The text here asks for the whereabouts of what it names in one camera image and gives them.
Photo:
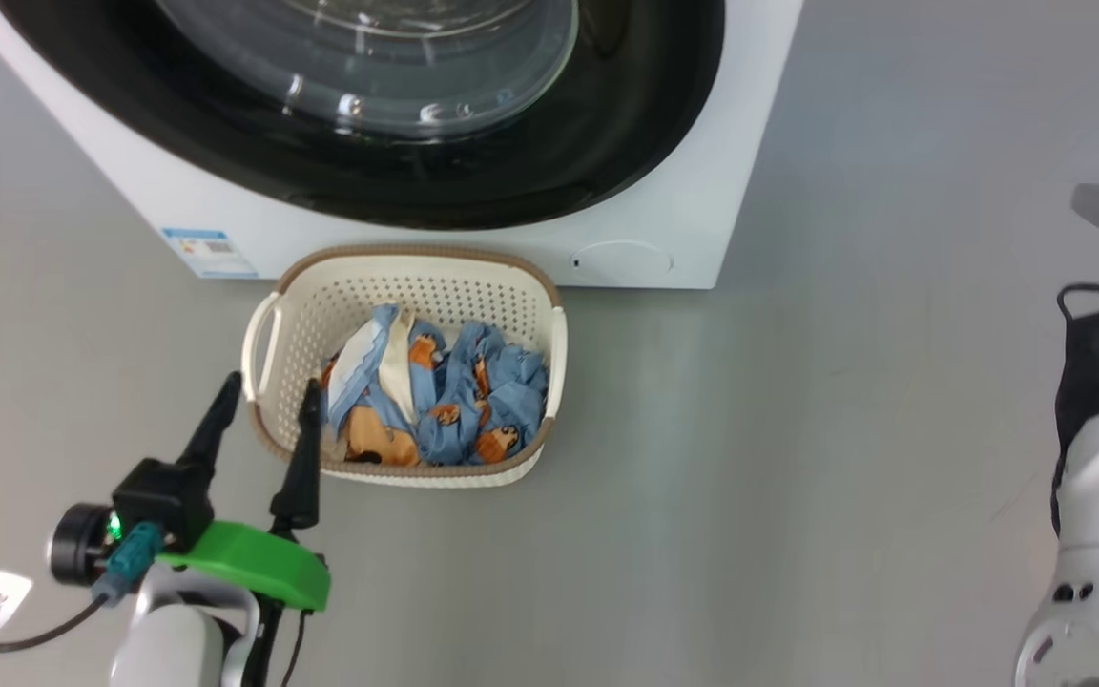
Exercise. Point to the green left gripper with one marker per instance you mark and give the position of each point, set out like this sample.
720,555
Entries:
263,563

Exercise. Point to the blue cartoon garment cream lining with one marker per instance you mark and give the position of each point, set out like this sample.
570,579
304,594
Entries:
387,358

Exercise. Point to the blue cartoon print garment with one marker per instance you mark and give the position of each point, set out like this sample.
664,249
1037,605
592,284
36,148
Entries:
502,391

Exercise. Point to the black round glass washer door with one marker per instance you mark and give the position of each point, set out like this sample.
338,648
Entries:
607,143

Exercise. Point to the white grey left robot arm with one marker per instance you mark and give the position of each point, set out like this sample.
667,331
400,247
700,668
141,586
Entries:
177,639

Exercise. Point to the cream perforated plastic laundry basket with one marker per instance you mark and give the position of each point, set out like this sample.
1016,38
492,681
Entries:
340,296

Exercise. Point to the white front-load washing machine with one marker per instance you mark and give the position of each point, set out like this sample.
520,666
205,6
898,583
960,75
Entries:
683,143

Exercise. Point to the blue energy label sticker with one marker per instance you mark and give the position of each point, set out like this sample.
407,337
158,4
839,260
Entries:
211,250

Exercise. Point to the round white filter cover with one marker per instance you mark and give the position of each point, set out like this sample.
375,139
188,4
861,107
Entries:
621,260

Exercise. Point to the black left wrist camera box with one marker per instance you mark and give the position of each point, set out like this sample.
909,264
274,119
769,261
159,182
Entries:
163,501

